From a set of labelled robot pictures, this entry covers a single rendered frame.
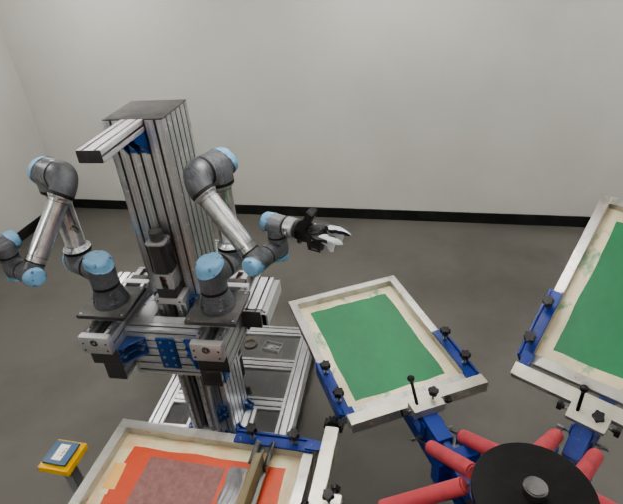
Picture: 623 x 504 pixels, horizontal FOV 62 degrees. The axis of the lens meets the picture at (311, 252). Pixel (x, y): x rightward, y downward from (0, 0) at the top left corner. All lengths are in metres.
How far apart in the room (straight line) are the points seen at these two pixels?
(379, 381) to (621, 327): 0.93
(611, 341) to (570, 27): 3.13
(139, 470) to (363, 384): 0.92
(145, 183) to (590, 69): 3.78
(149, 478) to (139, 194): 1.09
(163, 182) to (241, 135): 3.21
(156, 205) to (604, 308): 1.81
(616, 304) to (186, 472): 1.71
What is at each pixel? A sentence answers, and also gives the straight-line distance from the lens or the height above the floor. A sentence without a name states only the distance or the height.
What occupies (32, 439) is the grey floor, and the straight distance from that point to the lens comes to 3.87.
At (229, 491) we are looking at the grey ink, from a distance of 1.99.
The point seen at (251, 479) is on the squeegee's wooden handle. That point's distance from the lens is 1.88.
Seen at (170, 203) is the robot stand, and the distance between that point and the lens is 2.20.
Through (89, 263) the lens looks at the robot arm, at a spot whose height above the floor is 1.48.
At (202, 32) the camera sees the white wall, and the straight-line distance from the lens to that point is 5.18.
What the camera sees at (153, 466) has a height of 0.96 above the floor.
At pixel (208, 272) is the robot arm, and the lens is 2.08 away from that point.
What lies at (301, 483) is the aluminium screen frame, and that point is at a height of 0.99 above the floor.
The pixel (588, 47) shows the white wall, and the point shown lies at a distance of 4.91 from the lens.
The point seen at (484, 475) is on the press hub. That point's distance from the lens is 1.57.
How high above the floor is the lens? 2.59
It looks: 32 degrees down
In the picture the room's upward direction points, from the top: 5 degrees counter-clockwise
